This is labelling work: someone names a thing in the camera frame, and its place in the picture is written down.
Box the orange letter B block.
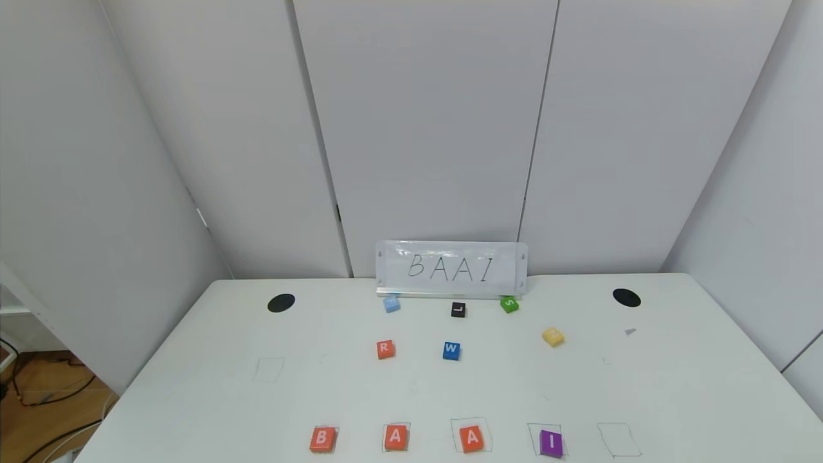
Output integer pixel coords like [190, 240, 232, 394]
[309, 426, 338, 454]

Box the white BAAI sign board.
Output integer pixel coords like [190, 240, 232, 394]
[375, 241, 529, 298]

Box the black floor cable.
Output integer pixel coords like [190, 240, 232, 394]
[23, 418, 104, 463]
[0, 334, 97, 407]

